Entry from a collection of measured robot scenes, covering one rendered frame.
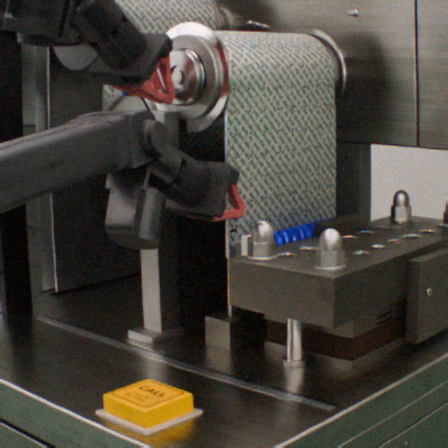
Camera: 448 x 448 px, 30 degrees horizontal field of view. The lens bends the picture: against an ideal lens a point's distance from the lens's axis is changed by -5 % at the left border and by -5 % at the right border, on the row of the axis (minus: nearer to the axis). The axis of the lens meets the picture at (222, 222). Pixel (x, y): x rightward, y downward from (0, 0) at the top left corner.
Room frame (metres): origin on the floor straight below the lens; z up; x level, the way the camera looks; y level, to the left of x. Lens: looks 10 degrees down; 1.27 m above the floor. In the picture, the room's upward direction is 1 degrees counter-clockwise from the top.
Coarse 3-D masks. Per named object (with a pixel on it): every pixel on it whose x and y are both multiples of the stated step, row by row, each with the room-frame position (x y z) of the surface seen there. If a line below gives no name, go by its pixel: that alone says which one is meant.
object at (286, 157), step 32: (256, 128) 1.14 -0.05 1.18; (288, 128) 1.19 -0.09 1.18; (320, 128) 1.25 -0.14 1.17; (256, 160) 1.14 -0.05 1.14; (288, 160) 1.19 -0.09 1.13; (320, 160) 1.25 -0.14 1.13; (256, 192) 1.14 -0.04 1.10; (288, 192) 1.19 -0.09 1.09; (320, 192) 1.25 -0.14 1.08; (288, 224) 1.19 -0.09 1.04
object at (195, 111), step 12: (180, 36) 1.14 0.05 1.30; (192, 36) 1.13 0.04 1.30; (180, 48) 1.14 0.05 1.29; (192, 48) 1.13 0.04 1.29; (204, 48) 1.11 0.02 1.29; (204, 60) 1.11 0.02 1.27; (216, 60) 1.11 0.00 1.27; (216, 72) 1.10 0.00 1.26; (216, 84) 1.10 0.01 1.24; (204, 96) 1.11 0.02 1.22; (216, 96) 1.11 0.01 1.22; (168, 108) 1.16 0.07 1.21; (180, 108) 1.14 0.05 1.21; (192, 108) 1.13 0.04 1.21; (204, 108) 1.11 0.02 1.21
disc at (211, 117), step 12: (180, 24) 1.15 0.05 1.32; (192, 24) 1.14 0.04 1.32; (204, 36) 1.12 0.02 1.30; (216, 36) 1.11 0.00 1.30; (216, 48) 1.11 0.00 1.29; (228, 60) 1.10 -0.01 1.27; (228, 72) 1.09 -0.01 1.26; (228, 84) 1.10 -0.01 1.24; (228, 96) 1.10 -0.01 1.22; (216, 108) 1.11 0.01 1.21; (180, 120) 1.15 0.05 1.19; (192, 120) 1.14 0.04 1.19; (204, 120) 1.12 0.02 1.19; (216, 120) 1.11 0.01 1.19
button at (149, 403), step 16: (144, 384) 0.89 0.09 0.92; (160, 384) 0.89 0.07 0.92; (112, 400) 0.85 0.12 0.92; (128, 400) 0.84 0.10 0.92; (144, 400) 0.84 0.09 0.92; (160, 400) 0.84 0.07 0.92; (176, 400) 0.85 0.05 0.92; (192, 400) 0.86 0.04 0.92; (128, 416) 0.83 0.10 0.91; (144, 416) 0.82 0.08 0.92; (160, 416) 0.83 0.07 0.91; (176, 416) 0.85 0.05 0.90
